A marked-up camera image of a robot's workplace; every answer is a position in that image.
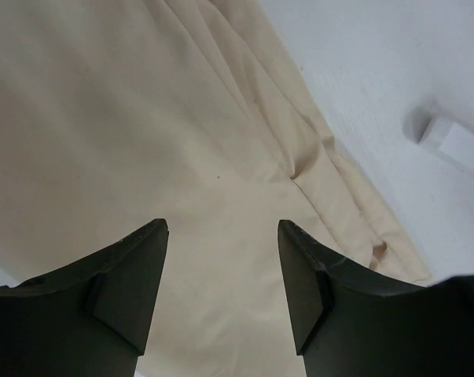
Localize white and silver clothes rack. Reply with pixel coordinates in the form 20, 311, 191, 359
402, 106, 474, 176

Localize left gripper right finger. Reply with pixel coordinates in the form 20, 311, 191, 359
277, 220, 474, 376

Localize beige trousers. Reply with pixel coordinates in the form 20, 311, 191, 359
0, 1, 431, 376

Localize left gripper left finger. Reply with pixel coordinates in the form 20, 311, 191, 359
0, 219, 169, 376

